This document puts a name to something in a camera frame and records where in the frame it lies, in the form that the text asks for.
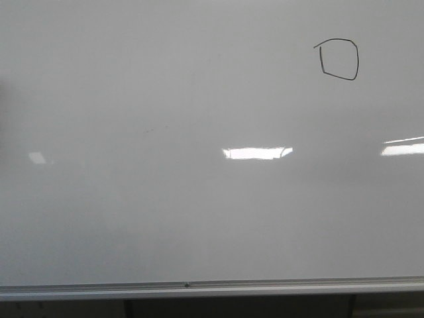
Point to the white whiteboard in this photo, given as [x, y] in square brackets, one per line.
[210, 148]

